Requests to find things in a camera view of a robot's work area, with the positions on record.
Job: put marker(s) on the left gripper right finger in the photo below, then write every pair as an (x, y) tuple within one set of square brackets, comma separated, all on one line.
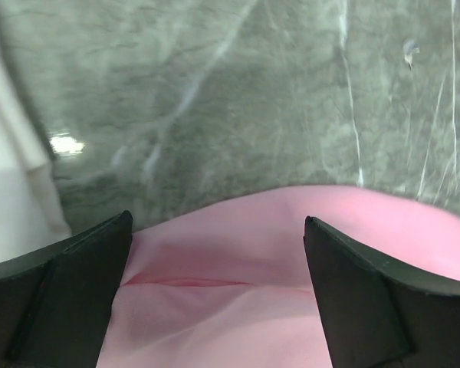
[(378, 311)]

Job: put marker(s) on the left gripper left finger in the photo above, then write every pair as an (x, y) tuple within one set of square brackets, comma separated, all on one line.
[(55, 303)]

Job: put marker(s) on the pink t shirt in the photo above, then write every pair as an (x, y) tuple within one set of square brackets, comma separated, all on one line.
[(228, 285)]

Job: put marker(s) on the folded white t shirt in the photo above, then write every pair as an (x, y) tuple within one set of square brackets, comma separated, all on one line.
[(31, 216)]

